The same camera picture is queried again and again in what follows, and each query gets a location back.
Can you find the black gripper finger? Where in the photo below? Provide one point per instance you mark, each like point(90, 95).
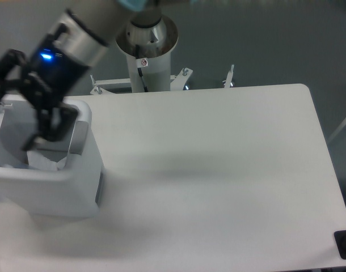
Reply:
point(52, 125)
point(8, 61)

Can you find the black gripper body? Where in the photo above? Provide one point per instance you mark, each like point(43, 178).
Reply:
point(48, 74)

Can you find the white green plastic wrapper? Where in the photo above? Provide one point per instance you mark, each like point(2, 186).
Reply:
point(36, 161)

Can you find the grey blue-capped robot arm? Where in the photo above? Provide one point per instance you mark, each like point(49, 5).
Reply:
point(75, 43)

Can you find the white trash can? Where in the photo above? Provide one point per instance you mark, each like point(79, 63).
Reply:
point(72, 191)

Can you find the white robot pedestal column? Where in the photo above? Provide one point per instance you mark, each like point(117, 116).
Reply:
point(149, 74)

